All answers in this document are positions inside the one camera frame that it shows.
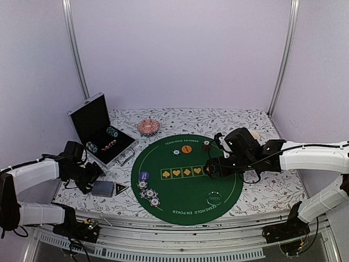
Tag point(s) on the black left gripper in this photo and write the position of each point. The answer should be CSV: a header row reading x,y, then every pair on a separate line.
x,y
96,171

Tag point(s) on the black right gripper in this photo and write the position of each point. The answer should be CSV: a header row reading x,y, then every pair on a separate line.
x,y
224,171

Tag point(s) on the blue playing card deck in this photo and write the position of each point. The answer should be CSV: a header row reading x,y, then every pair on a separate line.
x,y
103,189

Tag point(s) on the red black 100 chip stack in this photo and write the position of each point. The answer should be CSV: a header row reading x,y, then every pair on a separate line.
x,y
206,145

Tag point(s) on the aluminium poker chip case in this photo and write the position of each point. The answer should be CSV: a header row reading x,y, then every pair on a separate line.
x,y
90,121

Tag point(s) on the red black chip row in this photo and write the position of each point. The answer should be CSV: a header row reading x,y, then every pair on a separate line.
x,y
109,145

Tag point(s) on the clear acrylic dealer button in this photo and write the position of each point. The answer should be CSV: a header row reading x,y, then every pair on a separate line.
x,y
214,198

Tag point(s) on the orange big blind button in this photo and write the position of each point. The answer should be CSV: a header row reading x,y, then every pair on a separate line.
x,y
186,149

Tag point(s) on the white blue poker chip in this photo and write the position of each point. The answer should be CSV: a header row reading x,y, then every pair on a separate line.
x,y
148,194
142,185
154,202

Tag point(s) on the purple small blind button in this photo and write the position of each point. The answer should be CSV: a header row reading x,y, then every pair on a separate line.
x,y
144,176

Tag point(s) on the blue 50 poker chip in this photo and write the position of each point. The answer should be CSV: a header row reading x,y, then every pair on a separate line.
x,y
176,152

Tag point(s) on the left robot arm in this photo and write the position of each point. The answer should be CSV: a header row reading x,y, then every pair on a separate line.
x,y
27,189

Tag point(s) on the right arm base controller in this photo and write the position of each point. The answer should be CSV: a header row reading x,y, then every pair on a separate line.
x,y
286,234

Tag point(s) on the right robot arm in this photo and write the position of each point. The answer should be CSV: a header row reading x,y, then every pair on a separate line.
x,y
309,159

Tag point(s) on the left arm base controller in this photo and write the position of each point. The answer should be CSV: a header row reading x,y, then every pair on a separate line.
x,y
87,231

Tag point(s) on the cream ceramic mug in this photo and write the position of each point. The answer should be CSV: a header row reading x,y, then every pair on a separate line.
x,y
255,134

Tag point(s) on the blue green chip stack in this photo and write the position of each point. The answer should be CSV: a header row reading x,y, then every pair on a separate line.
x,y
91,147

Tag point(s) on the black triangular card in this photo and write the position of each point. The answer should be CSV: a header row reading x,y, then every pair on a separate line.
x,y
119,188

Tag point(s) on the floral white tablecloth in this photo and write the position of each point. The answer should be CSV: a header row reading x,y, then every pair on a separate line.
x,y
267,193

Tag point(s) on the white blue chip stack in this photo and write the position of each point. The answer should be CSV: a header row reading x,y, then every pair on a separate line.
x,y
112,132

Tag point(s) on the round green poker mat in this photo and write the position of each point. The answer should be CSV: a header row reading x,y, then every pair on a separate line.
x,y
181,183

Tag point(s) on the red patterned bowl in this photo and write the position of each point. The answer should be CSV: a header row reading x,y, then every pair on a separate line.
x,y
148,127

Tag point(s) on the aluminium table front rail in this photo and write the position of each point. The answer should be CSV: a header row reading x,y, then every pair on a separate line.
x,y
123,238

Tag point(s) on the right aluminium frame post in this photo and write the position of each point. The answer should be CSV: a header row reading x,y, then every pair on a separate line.
x,y
291,28

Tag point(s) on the aluminium frame post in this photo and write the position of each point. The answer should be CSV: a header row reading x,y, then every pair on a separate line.
x,y
69,23
291,28

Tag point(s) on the left aluminium frame post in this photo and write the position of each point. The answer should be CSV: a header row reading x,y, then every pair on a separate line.
x,y
69,23

